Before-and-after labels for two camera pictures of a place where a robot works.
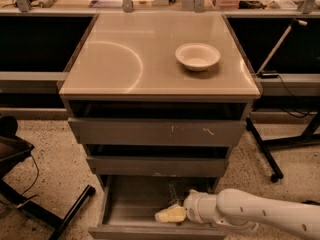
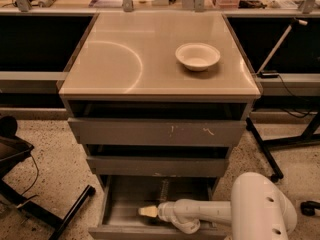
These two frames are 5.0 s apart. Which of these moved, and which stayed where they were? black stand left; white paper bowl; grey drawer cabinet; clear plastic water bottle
Moved: clear plastic water bottle
Stayed: grey drawer cabinet; black stand left; white paper bowl
